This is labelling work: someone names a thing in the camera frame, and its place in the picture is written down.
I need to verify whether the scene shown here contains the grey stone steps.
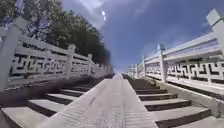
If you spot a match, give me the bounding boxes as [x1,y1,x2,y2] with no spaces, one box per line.
[121,73,224,128]
[0,73,114,128]

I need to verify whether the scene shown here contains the row of trees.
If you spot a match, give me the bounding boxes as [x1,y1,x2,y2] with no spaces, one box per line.
[0,0,112,67]

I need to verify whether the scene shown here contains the grey stone ramp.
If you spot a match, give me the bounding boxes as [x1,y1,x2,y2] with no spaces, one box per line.
[35,72,159,128]

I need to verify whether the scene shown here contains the white carved stone railing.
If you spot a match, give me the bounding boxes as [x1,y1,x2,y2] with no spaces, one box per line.
[0,15,114,93]
[125,8,224,101]

